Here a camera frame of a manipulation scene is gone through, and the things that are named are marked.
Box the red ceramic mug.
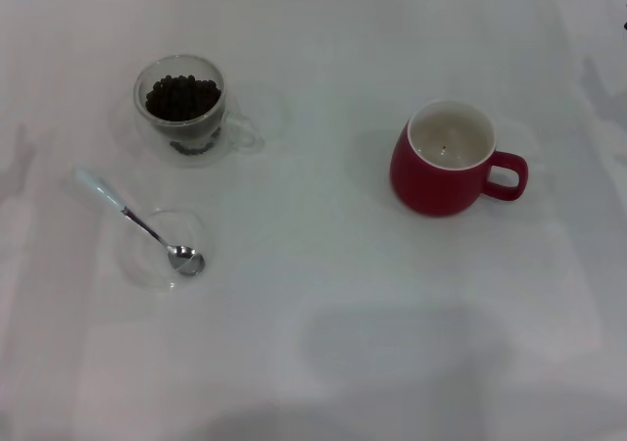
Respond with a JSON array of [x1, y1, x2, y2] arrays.
[[389, 98, 530, 218]]

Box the blue-handled metal spoon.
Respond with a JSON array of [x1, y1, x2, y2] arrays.
[[73, 167, 207, 278]]

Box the dark coffee beans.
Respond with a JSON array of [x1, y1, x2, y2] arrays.
[[144, 73, 222, 123]]

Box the clear glass saucer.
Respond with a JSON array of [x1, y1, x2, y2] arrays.
[[120, 208, 207, 291]]

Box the clear double-wall glass cup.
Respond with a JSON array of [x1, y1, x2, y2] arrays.
[[132, 54, 265, 171]]

